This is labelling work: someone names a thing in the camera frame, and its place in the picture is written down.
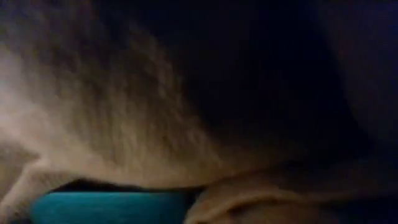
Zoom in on white waffle towel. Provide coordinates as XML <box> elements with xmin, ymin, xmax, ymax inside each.
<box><xmin>0</xmin><ymin>0</ymin><xmax>398</xmax><ymax>224</ymax></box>

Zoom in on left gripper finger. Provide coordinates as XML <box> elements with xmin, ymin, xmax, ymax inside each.
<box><xmin>29</xmin><ymin>190</ymin><xmax>190</xmax><ymax>224</ymax></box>

